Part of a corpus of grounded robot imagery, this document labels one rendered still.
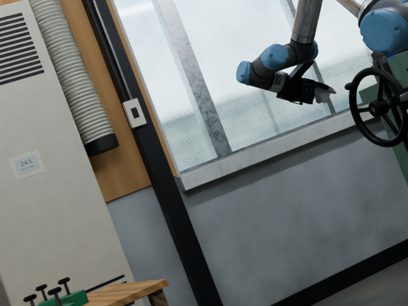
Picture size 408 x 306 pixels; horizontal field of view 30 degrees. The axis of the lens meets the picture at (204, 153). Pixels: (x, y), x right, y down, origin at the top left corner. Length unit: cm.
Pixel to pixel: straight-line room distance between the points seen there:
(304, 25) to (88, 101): 136
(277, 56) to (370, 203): 199
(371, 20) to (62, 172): 171
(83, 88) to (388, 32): 184
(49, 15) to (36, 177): 77
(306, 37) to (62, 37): 144
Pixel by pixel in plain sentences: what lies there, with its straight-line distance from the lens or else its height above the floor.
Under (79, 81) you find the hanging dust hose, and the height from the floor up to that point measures 141.
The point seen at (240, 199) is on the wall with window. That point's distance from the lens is 385.
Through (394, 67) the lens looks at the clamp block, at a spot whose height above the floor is 92.
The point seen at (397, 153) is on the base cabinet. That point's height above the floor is 62.
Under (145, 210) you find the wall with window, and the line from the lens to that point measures 366.
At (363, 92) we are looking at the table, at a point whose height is 89.
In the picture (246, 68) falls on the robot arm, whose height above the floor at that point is 108.
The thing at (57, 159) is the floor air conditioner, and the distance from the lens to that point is 328.
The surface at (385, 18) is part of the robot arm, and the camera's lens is 196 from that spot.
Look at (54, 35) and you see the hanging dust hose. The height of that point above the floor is 164.
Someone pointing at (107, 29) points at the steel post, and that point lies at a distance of 372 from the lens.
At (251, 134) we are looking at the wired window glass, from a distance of 402.
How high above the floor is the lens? 80
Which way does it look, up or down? 2 degrees up
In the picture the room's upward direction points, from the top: 21 degrees counter-clockwise
